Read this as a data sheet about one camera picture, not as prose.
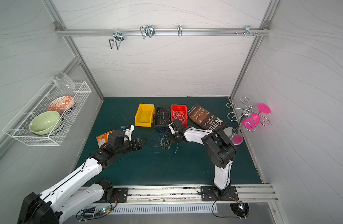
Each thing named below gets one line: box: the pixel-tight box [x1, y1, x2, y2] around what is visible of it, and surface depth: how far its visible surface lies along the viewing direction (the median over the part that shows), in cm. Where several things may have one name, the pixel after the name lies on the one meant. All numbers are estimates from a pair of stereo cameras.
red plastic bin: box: [171, 104, 188, 128], surface depth 107 cm
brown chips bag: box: [187, 103, 227, 131], surface depth 106 cm
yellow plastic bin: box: [134, 103, 156, 128], surface depth 106 cm
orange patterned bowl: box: [48, 96, 76, 114], surface depth 72 cm
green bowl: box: [28, 111, 63, 135], surface depth 62 cm
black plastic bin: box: [153, 106, 172, 129], surface depth 106 cm
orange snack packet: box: [95, 129, 117, 149], surface depth 95 cm
